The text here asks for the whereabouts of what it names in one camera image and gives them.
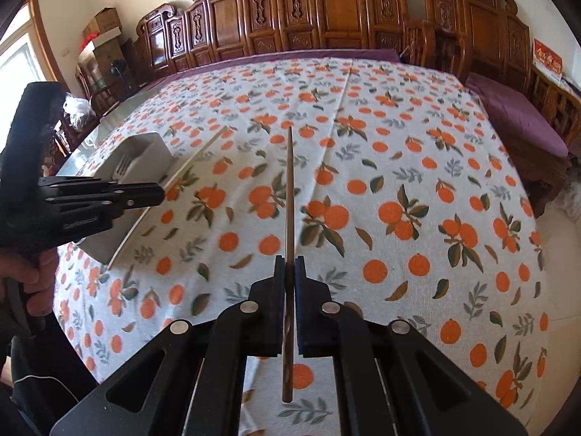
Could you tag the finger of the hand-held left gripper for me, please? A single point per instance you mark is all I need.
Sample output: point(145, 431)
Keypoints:
point(81, 185)
point(140, 194)

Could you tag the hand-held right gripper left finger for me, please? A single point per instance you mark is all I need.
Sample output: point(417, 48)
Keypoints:
point(280, 277)

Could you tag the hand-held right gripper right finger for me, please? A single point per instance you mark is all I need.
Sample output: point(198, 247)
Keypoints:
point(300, 277)

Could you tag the metal tray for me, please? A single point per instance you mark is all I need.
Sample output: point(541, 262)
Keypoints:
point(154, 154)

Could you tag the light wooden chopstick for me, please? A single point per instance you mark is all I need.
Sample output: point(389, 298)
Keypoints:
point(199, 154)

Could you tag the dark brown chopstick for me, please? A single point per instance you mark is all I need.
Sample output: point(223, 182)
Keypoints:
point(289, 200)

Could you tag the person's left hand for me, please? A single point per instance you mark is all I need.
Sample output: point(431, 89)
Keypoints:
point(41, 268)

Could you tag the plastic bag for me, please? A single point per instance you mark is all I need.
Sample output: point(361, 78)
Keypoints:
point(79, 111)

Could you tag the dark wooden chair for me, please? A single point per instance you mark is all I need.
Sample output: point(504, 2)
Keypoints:
point(104, 95)

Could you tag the window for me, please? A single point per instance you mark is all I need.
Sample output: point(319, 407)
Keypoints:
point(18, 68)

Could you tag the orange-print tablecloth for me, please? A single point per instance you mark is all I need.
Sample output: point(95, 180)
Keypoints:
point(363, 145)

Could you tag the carved wooden armchair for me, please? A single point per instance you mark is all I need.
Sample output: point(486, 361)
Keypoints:
point(227, 22)
point(156, 41)
point(481, 27)
point(338, 9)

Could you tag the cardboard box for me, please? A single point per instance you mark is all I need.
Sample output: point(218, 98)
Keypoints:
point(104, 20)

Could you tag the person's dark clothing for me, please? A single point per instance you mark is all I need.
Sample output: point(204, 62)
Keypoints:
point(45, 386)

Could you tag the short purple cushion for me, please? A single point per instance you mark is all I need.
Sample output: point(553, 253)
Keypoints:
point(517, 118)

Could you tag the round-backed wooden chair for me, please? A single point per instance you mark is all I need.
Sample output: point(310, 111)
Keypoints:
point(447, 50)

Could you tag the wooden side table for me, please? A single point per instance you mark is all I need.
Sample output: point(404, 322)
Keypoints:
point(558, 104)

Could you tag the red desk calendar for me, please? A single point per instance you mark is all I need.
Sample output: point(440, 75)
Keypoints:
point(547, 57)

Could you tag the wooden sofa seat frame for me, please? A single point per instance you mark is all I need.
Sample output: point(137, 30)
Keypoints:
point(535, 177)

